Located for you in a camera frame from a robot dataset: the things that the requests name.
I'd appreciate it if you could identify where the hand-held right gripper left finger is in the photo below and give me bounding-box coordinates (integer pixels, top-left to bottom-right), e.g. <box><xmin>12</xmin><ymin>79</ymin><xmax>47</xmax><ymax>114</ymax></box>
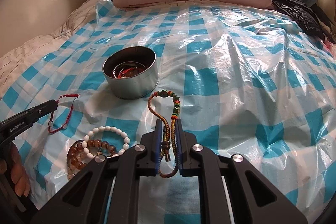
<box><xmin>31</xmin><ymin>118</ymin><xmax>162</xmax><ymax>224</ymax></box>

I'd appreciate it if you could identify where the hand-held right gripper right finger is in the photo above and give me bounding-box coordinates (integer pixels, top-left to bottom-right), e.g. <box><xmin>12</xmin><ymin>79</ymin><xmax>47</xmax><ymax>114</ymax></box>
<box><xmin>175</xmin><ymin>119</ymin><xmax>308</xmax><ymax>224</ymax></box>

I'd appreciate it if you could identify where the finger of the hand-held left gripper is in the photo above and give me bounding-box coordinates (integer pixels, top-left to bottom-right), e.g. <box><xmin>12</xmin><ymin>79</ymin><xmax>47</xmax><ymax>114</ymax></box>
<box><xmin>0</xmin><ymin>99</ymin><xmax>59</xmax><ymax>130</ymax></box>

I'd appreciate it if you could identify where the red cord bracelet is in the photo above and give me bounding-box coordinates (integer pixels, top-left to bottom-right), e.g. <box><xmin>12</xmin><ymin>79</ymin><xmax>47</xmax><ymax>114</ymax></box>
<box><xmin>115</xmin><ymin>69</ymin><xmax>138</xmax><ymax>80</ymax></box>
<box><xmin>48</xmin><ymin>94</ymin><xmax>80</xmax><ymax>135</ymax></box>

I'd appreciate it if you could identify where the white bead bracelet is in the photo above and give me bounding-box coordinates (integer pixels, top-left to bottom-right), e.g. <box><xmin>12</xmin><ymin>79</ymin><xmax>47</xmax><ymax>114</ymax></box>
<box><xmin>81</xmin><ymin>126</ymin><xmax>131</xmax><ymax>159</ymax></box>

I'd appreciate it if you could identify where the multicolour braided bracelet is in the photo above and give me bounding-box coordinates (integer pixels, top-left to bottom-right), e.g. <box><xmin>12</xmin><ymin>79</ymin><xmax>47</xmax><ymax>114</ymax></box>
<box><xmin>147</xmin><ymin>89</ymin><xmax>182</xmax><ymax>178</ymax></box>

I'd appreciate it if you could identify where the brown bead bracelet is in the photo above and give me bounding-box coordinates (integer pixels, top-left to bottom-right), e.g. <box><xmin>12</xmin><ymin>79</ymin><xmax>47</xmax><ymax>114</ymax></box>
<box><xmin>88</xmin><ymin>139</ymin><xmax>120</xmax><ymax>160</ymax></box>

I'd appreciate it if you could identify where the pale amber bead bracelet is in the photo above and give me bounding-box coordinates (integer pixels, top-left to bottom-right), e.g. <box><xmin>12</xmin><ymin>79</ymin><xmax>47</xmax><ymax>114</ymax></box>
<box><xmin>66</xmin><ymin>140</ymin><xmax>95</xmax><ymax>180</ymax></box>

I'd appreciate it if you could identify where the round metal tin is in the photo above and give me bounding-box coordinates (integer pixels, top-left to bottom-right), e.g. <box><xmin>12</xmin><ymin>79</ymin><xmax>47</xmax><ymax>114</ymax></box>
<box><xmin>102</xmin><ymin>47</ymin><xmax>160</xmax><ymax>100</ymax></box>

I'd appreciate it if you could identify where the person's left hand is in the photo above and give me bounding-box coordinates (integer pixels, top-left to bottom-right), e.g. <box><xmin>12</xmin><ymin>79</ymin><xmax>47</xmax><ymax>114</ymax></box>
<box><xmin>0</xmin><ymin>145</ymin><xmax>31</xmax><ymax>198</ymax></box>

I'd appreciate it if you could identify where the white striped quilt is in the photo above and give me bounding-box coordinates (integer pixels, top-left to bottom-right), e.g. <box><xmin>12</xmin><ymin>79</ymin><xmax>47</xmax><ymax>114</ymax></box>
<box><xmin>0</xmin><ymin>0</ymin><xmax>104</xmax><ymax>88</ymax></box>

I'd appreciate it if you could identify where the blue checked plastic sheet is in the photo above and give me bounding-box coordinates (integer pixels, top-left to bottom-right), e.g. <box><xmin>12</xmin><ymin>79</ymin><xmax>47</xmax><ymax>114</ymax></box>
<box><xmin>0</xmin><ymin>0</ymin><xmax>336</xmax><ymax>224</ymax></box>

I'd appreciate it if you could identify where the shiny black jacket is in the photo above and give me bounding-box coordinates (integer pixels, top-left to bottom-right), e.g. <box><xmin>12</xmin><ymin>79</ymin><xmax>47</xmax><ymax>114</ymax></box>
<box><xmin>269</xmin><ymin>0</ymin><xmax>326</xmax><ymax>38</ymax></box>

